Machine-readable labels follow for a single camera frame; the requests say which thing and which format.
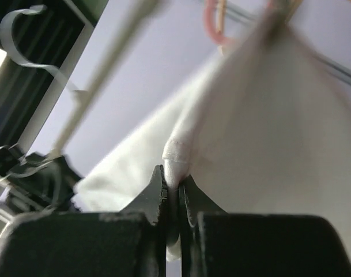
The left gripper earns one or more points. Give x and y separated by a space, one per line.
35 183

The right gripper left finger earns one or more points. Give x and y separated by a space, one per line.
131 242

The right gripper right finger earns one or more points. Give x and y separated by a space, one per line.
217 243

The white garment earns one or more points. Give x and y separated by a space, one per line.
262 129

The pink plastic hanger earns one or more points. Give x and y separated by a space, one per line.
213 19

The grey wire hanger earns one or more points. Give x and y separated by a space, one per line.
96 53

